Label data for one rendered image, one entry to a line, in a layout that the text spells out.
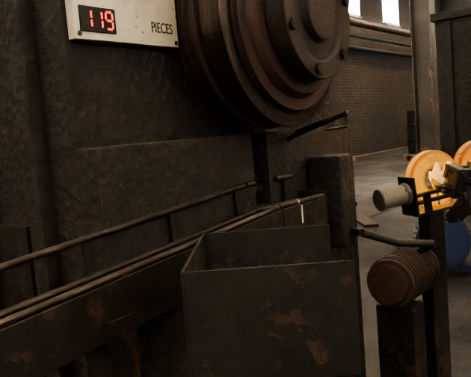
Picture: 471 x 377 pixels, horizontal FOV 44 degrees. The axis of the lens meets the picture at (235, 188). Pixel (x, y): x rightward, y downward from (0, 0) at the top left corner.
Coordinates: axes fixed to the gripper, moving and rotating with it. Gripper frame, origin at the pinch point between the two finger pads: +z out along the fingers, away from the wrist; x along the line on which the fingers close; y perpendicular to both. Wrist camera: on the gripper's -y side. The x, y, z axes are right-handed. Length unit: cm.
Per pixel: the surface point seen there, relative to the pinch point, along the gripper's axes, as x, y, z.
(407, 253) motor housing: 14.6, -15.0, -13.2
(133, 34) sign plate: 82, 42, -12
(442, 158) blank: -2.3, 5.0, 0.2
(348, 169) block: 27.5, 5.4, -1.6
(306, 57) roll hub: 48, 37, -16
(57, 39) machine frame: 96, 42, -17
